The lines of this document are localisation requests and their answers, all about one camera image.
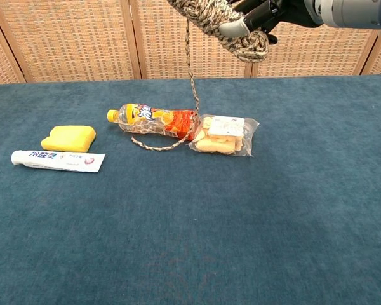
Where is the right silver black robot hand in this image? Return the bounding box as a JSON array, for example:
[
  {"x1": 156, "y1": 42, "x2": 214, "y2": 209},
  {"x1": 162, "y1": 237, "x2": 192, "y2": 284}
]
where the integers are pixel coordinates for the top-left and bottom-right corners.
[{"x1": 218, "y1": 0, "x2": 324, "y2": 44}]

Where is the beige speckled braided rope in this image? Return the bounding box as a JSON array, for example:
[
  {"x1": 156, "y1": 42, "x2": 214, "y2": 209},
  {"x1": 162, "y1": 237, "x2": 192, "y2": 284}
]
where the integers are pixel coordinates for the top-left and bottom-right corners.
[{"x1": 130, "y1": 0, "x2": 270, "y2": 153}]

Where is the clear bag of snacks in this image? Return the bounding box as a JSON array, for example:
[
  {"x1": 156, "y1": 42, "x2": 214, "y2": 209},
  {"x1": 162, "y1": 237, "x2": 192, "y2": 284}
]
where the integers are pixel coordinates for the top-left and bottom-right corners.
[{"x1": 186, "y1": 114, "x2": 260, "y2": 158}]

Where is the orange drink plastic bottle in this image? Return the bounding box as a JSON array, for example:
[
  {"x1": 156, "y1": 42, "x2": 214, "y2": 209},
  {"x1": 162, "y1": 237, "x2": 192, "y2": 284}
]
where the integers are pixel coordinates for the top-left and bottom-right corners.
[{"x1": 107, "y1": 104, "x2": 201, "y2": 141}]

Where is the woven folding screen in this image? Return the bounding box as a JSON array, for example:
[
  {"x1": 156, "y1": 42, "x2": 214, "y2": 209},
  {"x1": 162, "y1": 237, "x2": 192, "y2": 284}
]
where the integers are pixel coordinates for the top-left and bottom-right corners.
[{"x1": 0, "y1": 0, "x2": 381, "y2": 85}]

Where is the yellow sponge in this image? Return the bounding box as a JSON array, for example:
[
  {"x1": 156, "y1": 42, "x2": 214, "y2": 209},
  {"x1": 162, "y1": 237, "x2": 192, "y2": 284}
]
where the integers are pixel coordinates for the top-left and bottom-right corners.
[{"x1": 40, "y1": 125, "x2": 97, "y2": 153}]

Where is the blue table cover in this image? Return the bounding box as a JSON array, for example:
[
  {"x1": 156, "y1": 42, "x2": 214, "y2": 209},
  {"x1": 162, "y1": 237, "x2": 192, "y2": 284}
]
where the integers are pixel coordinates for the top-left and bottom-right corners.
[{"x1": 0, "y1": 74, "x2": 381, "y2": 305}]

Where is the white toothpaste tube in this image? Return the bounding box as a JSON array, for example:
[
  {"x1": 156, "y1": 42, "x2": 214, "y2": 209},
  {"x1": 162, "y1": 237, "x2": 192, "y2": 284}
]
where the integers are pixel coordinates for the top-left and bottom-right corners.
[{"x1": 11, "y1": 150, "x2": 106, "y2": 174}]

